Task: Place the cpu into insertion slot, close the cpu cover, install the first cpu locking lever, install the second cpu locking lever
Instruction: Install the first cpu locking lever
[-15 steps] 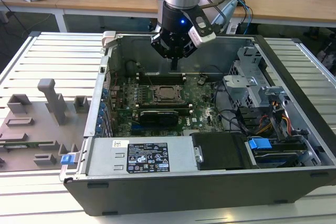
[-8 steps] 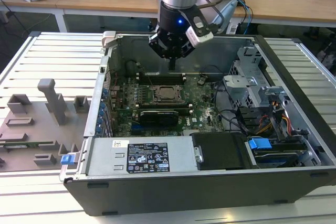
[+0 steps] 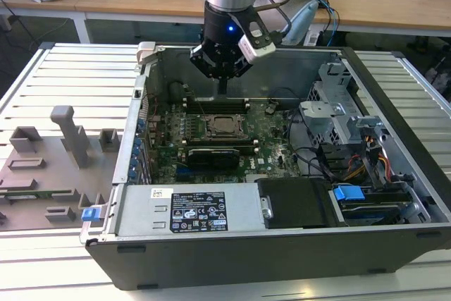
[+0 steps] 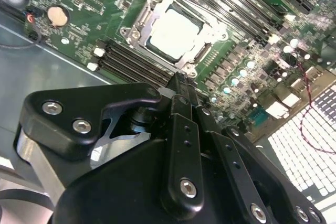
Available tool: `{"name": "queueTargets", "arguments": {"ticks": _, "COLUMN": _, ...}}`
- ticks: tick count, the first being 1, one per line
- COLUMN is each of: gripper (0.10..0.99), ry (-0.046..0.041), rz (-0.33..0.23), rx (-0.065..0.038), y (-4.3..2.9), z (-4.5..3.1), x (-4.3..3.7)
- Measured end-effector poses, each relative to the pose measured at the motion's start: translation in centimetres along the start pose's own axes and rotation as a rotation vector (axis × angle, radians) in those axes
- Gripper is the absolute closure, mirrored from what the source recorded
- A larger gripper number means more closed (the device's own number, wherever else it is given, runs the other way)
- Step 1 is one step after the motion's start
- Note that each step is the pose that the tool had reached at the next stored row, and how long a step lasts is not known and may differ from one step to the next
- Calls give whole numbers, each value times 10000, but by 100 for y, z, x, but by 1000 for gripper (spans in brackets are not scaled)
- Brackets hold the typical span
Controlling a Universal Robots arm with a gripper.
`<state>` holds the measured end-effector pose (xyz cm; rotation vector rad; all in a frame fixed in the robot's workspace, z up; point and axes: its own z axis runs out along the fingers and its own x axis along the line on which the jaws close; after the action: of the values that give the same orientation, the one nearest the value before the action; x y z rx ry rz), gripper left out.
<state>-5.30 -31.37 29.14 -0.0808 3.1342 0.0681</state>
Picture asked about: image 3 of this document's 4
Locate green motherboard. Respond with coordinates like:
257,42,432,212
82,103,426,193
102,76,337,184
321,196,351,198
147,99,304,186

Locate white power adapter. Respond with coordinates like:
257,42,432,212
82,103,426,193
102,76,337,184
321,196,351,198
304,31,321,47

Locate metal socket cover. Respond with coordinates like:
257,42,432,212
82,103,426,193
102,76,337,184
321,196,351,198
201,114,248,139

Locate silver power supply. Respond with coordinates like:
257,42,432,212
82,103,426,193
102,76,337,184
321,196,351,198
115,183,266,238

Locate wooden desk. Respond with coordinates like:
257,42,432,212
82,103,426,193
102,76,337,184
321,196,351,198
0,0,451,39

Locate grey case release latch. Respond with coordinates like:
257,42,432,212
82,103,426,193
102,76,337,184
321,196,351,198
136,42,158,65

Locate green RAM stick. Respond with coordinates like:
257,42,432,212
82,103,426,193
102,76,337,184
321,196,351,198
0,190,73,202

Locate grey parts rack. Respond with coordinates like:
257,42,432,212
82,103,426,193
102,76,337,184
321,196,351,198
0,104,123,232

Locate black graphics card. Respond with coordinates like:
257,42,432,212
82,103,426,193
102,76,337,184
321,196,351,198
186,148,242,172

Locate black hard disk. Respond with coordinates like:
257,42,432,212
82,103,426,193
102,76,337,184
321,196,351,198
340,193,415,226

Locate black camera bracket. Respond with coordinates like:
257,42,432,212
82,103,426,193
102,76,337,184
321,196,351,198
228,11,274,50

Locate blue disk carrier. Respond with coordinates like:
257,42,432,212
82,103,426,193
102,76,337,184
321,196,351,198
333,183,366,204

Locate yellow red power wires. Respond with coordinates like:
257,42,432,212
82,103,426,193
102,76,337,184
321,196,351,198
347,133,394,184

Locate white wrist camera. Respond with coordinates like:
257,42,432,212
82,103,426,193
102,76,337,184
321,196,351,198
238,35,277,67

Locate perforated silver drive cage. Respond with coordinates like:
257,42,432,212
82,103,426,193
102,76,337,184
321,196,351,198
304,62,387,147

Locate black plastic drive cover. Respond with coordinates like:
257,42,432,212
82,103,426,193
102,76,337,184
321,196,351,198
254,177,335,230

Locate blue cable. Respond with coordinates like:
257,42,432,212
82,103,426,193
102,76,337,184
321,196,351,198
315,0,342,47

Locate blue case latch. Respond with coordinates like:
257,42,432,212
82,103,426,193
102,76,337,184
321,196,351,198
81,207,98,223

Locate black PC case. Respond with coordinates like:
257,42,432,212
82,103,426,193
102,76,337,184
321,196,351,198
79,42,451,291

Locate CPU socket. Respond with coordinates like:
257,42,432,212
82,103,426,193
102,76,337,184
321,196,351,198
199,113,249,140

